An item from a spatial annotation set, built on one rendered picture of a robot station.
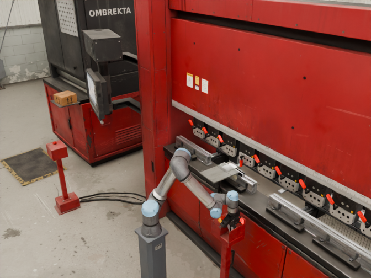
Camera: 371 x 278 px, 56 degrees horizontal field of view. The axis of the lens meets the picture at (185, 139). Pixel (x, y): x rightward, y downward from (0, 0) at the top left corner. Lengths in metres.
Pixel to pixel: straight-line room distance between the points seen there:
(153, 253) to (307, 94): 1.50
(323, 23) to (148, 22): 1.54
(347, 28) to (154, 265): 1.96
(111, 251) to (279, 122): 2.10
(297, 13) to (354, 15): 0.34
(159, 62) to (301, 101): 1.44
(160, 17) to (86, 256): 2.30
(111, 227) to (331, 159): 2.48
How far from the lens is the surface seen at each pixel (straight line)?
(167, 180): 2.44
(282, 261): 2.69
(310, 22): 2.12
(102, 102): 3.21
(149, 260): 2.68
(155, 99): 3.27
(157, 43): 3.15
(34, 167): 5.23
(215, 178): 2.76
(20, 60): 9.25
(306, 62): 2.17
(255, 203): 2.75
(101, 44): 3.11
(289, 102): 2.30
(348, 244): 2.43
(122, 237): 3.77
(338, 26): 2.03
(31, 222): 4.23
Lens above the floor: 2.48
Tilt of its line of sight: 26 degrees down
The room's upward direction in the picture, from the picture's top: straight up
